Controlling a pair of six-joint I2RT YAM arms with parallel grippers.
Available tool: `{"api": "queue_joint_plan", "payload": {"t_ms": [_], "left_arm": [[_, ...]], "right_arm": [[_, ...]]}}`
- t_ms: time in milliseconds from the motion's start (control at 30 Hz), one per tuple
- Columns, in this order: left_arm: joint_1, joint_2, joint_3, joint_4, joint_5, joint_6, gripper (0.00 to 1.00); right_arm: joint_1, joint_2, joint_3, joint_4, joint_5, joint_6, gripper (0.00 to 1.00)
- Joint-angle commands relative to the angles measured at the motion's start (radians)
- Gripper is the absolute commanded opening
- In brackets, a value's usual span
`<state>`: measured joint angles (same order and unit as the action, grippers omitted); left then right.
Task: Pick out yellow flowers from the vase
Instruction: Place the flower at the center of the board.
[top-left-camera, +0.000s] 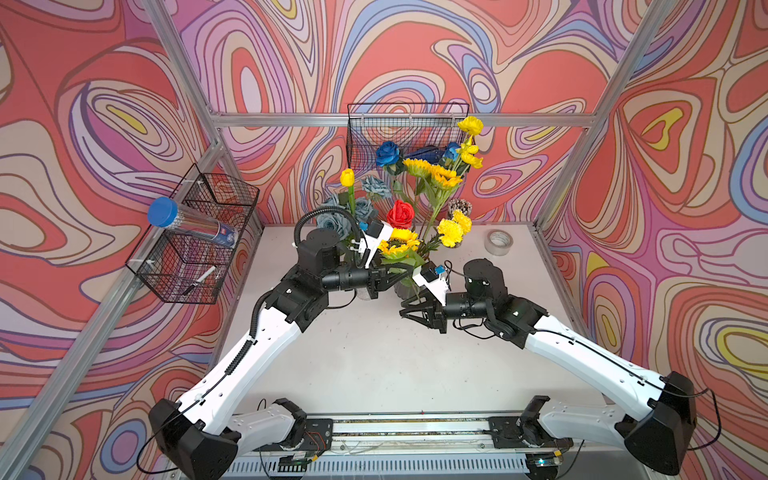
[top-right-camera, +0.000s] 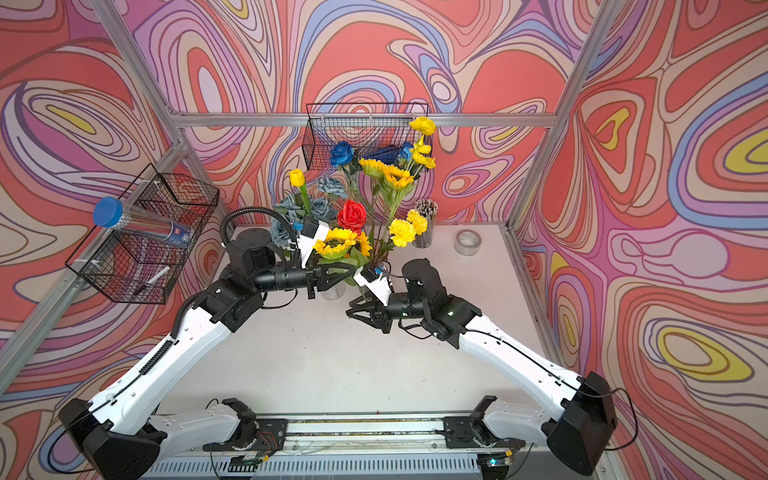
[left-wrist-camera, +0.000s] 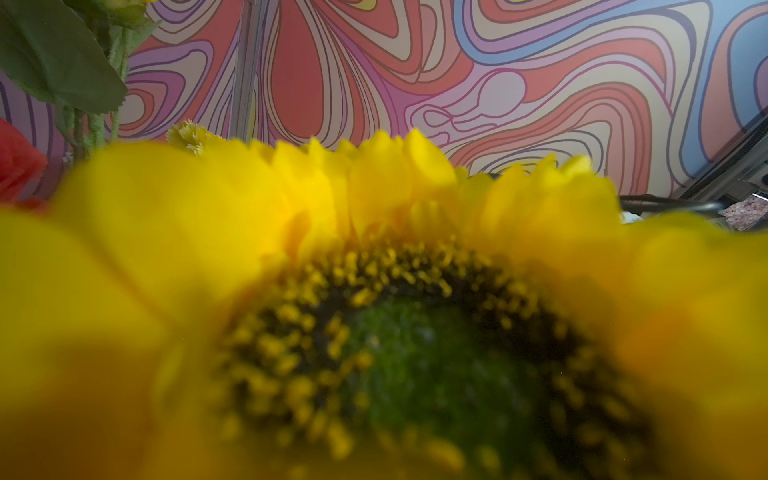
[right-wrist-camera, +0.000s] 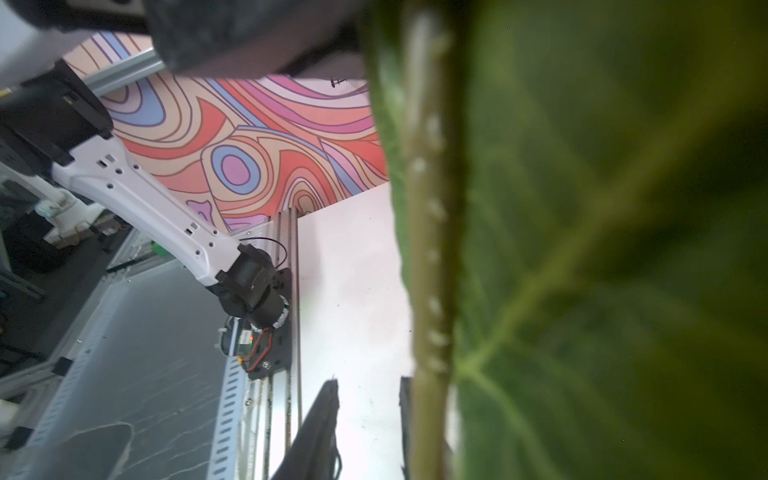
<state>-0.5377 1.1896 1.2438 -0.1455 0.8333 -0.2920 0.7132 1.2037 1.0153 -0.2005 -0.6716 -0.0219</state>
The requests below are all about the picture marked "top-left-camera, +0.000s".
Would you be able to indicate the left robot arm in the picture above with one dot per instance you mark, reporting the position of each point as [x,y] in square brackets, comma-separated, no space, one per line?
[258,336]

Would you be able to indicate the back wire basket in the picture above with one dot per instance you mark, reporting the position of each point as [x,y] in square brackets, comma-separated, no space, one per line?
[413,126]

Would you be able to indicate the red rose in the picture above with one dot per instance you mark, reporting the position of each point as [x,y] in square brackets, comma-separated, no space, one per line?
[401,215]

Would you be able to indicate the wire basket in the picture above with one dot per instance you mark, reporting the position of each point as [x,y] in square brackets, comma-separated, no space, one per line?
[167,262]
[413,126]

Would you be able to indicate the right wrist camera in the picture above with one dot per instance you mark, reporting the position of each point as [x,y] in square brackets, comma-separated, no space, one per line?
[432,278]

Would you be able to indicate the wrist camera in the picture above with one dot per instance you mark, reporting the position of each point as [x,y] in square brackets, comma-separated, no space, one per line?
[374,234]
[432,278]

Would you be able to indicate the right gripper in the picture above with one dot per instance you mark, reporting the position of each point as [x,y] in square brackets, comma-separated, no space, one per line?
[435,307]

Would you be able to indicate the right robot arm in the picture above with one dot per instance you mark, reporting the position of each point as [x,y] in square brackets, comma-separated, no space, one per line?
[652,416]

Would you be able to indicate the left wire basket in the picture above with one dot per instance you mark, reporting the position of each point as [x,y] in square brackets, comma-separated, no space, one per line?
[167,262]

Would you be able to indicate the pink ribbed glass vase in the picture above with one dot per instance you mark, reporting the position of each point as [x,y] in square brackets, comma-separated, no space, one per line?
[406,289]

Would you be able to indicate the tube with blue cap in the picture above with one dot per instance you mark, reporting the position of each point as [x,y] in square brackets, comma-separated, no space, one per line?
[167,214]

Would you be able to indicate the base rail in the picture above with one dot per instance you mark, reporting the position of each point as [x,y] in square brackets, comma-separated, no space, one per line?
[435,445]

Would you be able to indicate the clear tape roll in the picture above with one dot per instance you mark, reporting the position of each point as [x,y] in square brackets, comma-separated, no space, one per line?
[498,242]

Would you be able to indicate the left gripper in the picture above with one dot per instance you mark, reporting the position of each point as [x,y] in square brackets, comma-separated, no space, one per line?
[379,281]

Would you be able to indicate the tall yellow flower sprig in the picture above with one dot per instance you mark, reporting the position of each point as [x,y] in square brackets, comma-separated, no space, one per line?
[468,150]

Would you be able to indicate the white marker pen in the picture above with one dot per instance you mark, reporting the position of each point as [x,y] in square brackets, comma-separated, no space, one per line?
[199,280]

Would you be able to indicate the tall sunflower bunch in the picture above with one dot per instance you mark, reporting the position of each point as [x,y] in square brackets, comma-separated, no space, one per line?
[438,176]

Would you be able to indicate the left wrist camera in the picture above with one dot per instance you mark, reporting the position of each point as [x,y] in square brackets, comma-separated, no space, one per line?
[374,234]

